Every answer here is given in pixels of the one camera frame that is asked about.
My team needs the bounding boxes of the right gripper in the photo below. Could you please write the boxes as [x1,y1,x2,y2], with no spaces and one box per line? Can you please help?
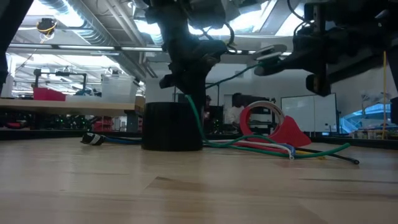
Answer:
[254,2,333,97]

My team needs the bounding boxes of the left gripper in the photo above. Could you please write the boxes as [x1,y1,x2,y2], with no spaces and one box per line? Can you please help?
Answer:
[159,18,229,106]

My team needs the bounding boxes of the thick green cable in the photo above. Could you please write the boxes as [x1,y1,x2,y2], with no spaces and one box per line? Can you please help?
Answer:
[185,62,282,150]

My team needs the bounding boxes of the red tape dispenser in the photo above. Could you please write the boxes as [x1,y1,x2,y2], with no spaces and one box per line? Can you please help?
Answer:
[239,100,312,147]

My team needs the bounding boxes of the person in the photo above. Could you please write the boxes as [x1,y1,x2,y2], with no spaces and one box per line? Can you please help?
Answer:
[203,95,213,121]
[224,92,247,126]

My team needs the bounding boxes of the black cabinet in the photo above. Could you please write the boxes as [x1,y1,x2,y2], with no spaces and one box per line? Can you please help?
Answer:
[223,94,275,133]

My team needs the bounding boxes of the whiteboard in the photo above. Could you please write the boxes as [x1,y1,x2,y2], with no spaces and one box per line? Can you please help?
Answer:
[280,92,339,134]

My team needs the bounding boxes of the white translucent bin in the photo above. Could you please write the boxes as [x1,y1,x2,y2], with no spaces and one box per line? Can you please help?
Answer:
[101,73,140,104]

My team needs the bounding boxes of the red bin stack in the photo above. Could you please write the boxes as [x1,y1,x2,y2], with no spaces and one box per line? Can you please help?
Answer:
[92,116,114,132]

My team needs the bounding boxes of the black plug white label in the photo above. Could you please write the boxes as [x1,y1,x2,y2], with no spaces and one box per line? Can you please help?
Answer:
[80,133,107,146]

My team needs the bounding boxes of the long strip light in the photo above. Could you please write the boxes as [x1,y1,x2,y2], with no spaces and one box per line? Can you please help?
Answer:
[7,43,299,58]

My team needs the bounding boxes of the red storage bin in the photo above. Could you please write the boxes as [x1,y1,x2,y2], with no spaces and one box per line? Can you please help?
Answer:
[32,86,67,102]

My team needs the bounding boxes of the black gantry frame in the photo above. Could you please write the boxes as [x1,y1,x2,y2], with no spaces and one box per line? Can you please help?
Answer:
[173,81,221,106]
[33,68,88,91]

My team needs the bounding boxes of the red wire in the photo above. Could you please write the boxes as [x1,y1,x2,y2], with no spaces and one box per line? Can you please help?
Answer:
[217,141,290,154]

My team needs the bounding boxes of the white wire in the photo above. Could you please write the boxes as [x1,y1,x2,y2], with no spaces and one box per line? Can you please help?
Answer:
[203,139,295,161]

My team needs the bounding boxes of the yellow wire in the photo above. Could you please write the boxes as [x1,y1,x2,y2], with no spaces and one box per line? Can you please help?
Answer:
[295,150,326,161]

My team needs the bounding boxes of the green wire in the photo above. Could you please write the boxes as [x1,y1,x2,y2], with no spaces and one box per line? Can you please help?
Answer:
[203,141,351,159]

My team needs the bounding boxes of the yellow cable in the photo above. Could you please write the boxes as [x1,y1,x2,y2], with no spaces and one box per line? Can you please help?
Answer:
[381,51,389,140]

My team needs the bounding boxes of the black wire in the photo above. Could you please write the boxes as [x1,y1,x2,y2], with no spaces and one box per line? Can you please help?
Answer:
[298,146,361,165]

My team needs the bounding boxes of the wheeled grey frame workbench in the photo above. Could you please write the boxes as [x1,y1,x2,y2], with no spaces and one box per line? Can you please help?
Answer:
[0,98,146,133]

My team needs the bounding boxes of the hanging black cord reel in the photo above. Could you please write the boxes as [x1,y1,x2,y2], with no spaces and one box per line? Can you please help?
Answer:
[36,17,58,40]

